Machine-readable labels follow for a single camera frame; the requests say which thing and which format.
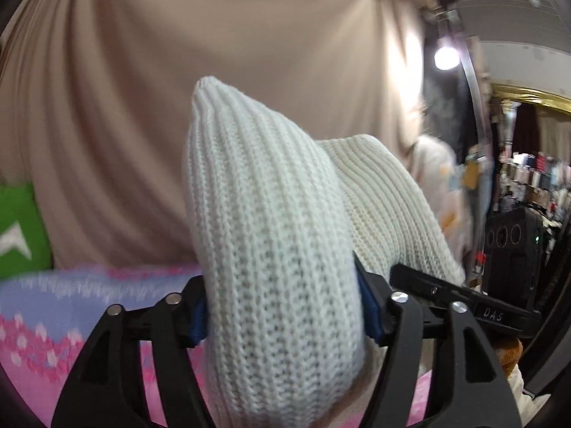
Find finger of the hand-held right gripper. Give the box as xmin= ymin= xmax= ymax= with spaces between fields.
xmin=389 ymin=264 xmax=485 ymax=317

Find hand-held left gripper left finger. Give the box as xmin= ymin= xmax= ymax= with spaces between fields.
xmin=51 ymin=276 xmax=215 ymax=428

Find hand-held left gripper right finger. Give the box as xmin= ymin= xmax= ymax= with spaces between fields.
xmin=354 ymin=252 xmax=522 ymax=428

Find white navy red knit sweater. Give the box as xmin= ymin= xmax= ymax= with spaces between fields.
xmin=185 ymin=76 xmax=467 ymax=428

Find rack of folded clothes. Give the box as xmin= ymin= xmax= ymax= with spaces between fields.
xmin=495 ymin=152 xmax=571 ymax=228

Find hanging cream printed garment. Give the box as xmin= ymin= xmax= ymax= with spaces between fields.
xmin=410 ymin=136 xmax=474 ymax=255

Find curved metal pole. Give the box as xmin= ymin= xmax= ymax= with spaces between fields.
xmin=448 ymin=9 xmax=491 ymax=215

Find green plush pillow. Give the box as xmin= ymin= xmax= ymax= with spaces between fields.
xmin=0 ymin=182 xmax=53 ymax=272

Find bright round lamp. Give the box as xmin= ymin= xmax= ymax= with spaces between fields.
xmin=434 ymin=38 xmax=460 ymax=71

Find beige ribbed garment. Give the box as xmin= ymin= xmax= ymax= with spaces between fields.
xmin=0 ymin=0 xmax=442 ymax=272

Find gold ornate frame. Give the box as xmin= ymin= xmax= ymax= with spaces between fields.
xmin=491 ymin=85 xmax=571 ymax=114

